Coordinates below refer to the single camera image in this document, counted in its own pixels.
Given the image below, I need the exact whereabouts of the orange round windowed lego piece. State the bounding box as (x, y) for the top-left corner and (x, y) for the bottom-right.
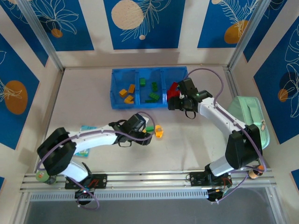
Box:
(154, 125), (164, 139)

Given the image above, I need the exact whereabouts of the blue three-compartment plastic bin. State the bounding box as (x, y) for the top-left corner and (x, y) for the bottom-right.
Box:
(109, 66), (189, 110)

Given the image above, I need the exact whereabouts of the mint green zip bag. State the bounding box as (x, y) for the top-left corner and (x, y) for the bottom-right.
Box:
(228, 95), (271, 150)

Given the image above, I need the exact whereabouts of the green-capped small bottle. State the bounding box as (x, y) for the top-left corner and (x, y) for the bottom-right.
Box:
(36, 170), (57, 185)

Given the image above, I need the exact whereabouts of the orange-capped small bottle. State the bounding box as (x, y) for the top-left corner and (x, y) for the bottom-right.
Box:
(248, 165), (266, 180)

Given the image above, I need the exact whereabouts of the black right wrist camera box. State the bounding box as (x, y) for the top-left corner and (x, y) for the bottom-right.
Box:
(178, 78), (199, 99)

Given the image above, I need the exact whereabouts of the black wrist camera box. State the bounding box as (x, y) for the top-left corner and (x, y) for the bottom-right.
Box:
(123, 113), (146, 133)
(178, 78), (199, 99)

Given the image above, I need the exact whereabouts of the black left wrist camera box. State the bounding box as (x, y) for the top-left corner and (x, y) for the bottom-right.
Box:
(123, 113), (146, 133)

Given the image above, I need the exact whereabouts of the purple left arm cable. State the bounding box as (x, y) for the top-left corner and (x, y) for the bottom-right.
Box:
(37, 111), (155, 210)

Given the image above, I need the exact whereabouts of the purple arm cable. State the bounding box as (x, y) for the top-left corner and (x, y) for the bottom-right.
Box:
(185, 68), (267, 205)
(37, 111), (155, 210)

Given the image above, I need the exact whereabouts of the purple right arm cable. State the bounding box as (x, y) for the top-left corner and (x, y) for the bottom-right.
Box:
(185, 68), (267, 205)

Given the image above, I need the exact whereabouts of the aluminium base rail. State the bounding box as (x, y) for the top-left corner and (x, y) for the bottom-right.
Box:
(20, 168), (274, 191)

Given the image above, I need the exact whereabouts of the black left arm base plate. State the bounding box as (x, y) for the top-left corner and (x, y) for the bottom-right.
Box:
(64, 174), (107, 189)

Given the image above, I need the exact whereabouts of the grey slotted cable duct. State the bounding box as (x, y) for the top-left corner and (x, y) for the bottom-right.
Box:
(29, 189), (210, 202)

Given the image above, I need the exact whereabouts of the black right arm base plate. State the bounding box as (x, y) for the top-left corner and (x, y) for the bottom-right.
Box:
(189, 171), (232, 187)

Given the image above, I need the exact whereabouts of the aluminium frame post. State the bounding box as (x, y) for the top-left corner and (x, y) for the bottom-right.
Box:
(228, 0), (269, 70)
(16, 0), (65, 72)

